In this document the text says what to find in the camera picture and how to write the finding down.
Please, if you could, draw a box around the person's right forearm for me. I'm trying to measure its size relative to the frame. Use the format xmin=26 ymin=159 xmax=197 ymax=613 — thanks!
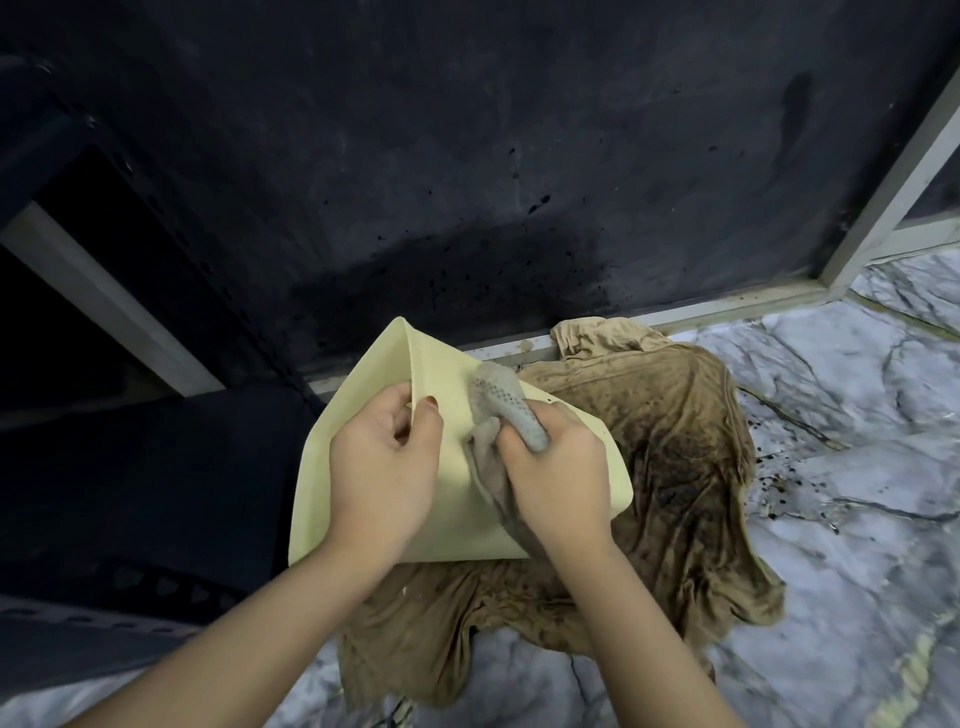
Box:
xmin=534 ymin=525 xmax=745 ymax=728

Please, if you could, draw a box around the grey metal frame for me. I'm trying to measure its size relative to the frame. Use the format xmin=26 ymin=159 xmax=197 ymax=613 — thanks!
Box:
xmin=307 ymin=75 xmax=960 ymax=399

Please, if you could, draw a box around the person's right hand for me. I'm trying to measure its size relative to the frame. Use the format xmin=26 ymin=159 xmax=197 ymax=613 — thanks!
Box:
xmin=495 ymin=402 xmax=614 ymax=558

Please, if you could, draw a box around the white metal beam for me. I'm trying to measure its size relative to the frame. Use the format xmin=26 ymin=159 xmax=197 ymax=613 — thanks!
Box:
xmin=0 ymin=201 xmax=226 ymax=397

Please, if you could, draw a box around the person's left forearm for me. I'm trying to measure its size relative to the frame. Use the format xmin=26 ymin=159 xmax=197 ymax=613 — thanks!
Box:
xmin=63 ymin=536 xmax=421 ymax=728

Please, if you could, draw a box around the stained brown cloth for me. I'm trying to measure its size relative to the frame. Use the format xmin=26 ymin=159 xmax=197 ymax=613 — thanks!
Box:
xmin=337 ymin=317 xmax=787 ymax=710

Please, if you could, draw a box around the person's left hand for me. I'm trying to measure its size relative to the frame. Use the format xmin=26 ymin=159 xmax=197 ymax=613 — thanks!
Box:
xmin=328 ymin=381 xmax=445 ymax=561

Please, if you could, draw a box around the grey cleaning rag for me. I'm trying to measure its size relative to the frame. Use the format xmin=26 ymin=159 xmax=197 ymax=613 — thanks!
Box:
xmin=463 ymin=362 xmax=552 ymax=560

